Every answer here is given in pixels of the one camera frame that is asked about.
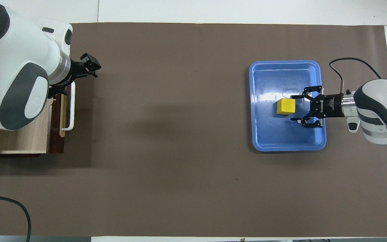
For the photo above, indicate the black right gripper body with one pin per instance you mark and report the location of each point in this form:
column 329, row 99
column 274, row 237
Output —
column 328, row 106

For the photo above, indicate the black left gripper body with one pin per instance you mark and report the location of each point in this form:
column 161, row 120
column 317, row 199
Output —
column 75, row 71

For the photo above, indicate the yellow cube block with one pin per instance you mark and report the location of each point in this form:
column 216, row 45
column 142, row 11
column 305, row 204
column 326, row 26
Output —
column 286, row 106

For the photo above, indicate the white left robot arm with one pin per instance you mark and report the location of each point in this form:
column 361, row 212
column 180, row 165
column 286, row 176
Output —
column 15, row 50

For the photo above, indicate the blue plastic tray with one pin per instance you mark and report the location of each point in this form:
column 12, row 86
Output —
column 281, row 134

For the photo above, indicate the brown table mat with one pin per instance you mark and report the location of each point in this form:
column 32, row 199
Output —
column 180, row 151

